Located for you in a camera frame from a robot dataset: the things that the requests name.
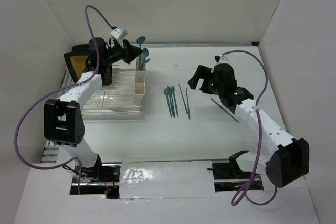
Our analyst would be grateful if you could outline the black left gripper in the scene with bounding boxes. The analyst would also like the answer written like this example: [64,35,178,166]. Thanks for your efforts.
[102,39,143,66]

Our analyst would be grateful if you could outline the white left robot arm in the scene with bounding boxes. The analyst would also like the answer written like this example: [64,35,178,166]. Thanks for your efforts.
[44,37,143,182]

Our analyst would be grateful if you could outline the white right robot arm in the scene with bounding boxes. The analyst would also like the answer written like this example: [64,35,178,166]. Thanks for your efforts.
[188,63,310,188]

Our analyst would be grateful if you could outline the white utensil holder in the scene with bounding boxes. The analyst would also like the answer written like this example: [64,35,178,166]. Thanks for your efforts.
[134,58,146,106]

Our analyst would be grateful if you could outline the dark teal plate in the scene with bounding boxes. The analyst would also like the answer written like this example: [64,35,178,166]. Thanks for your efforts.
[71,44,89,54]

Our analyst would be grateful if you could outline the clear plastic dish rack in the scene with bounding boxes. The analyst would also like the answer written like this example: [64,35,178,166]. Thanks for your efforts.
[54,61,145,119]

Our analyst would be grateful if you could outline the yellow square plate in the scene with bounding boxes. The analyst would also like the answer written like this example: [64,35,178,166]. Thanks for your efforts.
[64,52,89,83]

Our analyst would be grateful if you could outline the white taped cover panel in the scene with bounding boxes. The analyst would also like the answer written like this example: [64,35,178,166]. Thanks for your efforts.
[119,161,216,199]

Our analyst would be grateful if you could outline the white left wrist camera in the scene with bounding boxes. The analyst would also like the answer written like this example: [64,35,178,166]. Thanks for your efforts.
[110,26,128,48]

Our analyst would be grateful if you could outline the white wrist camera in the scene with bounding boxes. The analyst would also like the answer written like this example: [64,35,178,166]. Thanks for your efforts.
[110,26,128,48]
[214,55,228,65]

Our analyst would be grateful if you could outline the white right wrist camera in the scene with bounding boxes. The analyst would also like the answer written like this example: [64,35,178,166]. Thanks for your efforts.
[214,55,228,65]

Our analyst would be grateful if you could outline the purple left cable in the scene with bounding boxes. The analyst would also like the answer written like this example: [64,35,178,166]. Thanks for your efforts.
[15,5,116,195]

